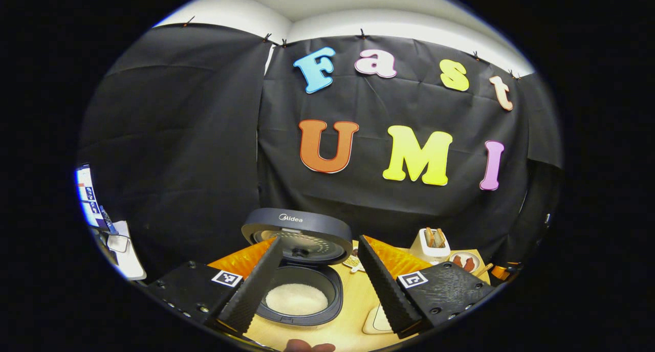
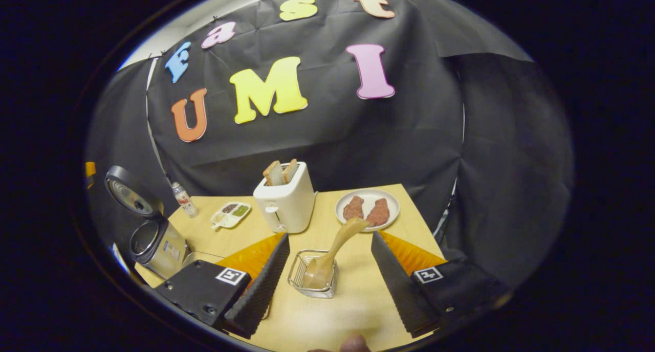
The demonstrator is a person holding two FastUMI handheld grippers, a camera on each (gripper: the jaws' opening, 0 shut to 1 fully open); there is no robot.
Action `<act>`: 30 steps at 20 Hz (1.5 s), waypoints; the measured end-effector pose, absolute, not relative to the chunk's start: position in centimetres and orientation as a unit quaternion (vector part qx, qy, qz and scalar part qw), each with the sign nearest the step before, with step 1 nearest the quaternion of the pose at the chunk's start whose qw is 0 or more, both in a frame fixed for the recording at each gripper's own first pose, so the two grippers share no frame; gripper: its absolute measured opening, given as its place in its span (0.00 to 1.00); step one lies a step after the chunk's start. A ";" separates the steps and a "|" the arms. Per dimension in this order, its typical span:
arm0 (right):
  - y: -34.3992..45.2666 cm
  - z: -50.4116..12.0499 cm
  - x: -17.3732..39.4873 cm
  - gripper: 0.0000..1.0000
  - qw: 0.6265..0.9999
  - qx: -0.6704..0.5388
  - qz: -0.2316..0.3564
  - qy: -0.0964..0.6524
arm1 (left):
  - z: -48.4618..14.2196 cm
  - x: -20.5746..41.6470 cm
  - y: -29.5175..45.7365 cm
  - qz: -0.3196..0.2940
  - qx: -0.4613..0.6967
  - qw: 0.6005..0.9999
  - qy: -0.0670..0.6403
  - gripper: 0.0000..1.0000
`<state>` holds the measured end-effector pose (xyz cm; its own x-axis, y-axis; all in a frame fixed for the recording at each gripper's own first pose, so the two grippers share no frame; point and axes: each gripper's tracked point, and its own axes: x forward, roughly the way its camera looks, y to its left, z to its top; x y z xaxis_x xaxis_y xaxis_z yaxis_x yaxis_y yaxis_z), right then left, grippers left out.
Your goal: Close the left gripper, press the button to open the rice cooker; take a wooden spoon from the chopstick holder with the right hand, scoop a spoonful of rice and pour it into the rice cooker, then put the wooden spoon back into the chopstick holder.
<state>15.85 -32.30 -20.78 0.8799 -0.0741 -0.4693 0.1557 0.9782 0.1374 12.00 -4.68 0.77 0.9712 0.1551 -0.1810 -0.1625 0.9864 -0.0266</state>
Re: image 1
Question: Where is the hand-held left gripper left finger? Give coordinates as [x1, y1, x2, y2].
[147, 236, 283, 336]

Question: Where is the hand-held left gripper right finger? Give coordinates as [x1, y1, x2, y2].
[358, 235, 495, 340]

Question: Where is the white rice cooker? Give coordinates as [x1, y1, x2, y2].
[242, 208, 354, 327]

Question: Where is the white round plate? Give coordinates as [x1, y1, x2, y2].
[449, 251, 482, 274]

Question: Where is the white divided grain dish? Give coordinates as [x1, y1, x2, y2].
[342, 247, 365, 273]

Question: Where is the white toaster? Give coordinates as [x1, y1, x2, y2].
[409, 228, 452, 265]

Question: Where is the white side table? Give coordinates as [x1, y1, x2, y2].
[105, 220, 146, 281]

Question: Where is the black backdrop cloth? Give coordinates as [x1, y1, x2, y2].
[77, 24, 563, 281]

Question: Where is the blue and white wall poster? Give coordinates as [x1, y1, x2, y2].
[76, 164, 111, 227]

